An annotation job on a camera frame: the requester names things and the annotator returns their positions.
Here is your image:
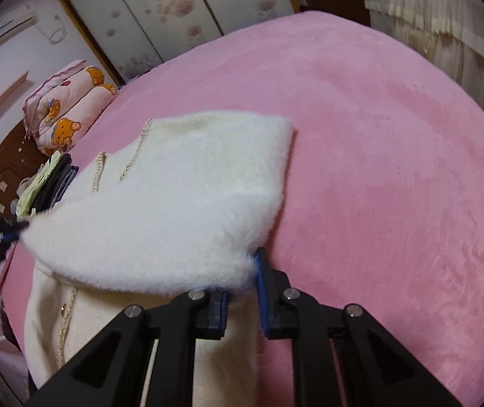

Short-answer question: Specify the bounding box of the black folded garment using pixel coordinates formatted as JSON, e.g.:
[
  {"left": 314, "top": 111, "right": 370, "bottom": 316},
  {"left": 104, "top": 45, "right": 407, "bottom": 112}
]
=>
[{"left": 30, "top": 153, "right": 72, "bottom": 213}]

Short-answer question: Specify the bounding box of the floral wardrobe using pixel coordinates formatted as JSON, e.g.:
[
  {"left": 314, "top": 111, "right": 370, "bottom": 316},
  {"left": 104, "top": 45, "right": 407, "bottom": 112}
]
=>
[{"left": 60, "top": 0, "right": 300, "bottom": 84}]

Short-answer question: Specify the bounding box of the white fuzzy cardigan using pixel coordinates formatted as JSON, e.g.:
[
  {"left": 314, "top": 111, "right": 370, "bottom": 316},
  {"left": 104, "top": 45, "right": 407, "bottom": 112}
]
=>
[{"left": 21, "top": 111, "right": 294, "bottom": 406}]

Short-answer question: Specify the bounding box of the wooden headboard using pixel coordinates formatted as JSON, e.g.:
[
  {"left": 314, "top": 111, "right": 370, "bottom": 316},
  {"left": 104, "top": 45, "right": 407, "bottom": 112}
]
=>
[{"left": 0, "top": 121, "right": 48, "bottom": 219}]

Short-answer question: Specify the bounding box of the blue grey folded garment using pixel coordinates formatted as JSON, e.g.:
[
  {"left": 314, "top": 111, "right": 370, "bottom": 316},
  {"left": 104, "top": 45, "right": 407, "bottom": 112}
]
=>
[{"left": 51, "top": 166, "right": 79, "bottom": 207}]

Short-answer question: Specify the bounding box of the pink bear print quilt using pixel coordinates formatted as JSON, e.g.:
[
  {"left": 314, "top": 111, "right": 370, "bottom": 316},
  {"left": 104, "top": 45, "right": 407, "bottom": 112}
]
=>
[{"left": 22, "top": 60, "right": 118, "bottom": 154}]

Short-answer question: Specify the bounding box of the white air conditioner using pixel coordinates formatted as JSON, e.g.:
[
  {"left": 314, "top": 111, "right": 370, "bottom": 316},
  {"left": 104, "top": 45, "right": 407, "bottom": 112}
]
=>
[{"left": 0, "top": 3, "right": 38, "bottom": 46}]

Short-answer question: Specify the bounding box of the wooden wall shelf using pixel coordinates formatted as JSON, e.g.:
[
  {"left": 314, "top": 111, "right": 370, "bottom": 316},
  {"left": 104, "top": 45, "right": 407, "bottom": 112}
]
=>
[{"left": 0, "top": 70, "right": 28, "bottom": 107}]

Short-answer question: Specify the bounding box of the hanging white cable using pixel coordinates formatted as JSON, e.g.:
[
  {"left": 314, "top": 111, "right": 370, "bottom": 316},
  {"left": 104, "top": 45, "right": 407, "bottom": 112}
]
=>
[{"left": 33, "top": 13, "right": 68, "bottom": 46}]

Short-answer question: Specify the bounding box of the green folded garment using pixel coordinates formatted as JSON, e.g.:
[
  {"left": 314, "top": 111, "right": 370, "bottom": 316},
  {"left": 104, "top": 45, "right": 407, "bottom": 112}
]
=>
[{"left": 15, "top": 151, "right": 62, "bottom": 218}]

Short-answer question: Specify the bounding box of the lace covered furniture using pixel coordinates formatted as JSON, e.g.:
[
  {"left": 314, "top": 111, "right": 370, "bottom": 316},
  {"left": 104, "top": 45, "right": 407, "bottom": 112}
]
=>
[{"left": 365, "top": 0, "right": 484, "bottom": 110}]

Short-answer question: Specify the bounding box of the pink plush bed cover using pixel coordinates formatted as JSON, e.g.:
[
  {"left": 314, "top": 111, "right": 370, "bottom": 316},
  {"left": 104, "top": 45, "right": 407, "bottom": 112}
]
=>
[{"left": 8, "top": 12, "right": 484, "bottom": 406}]

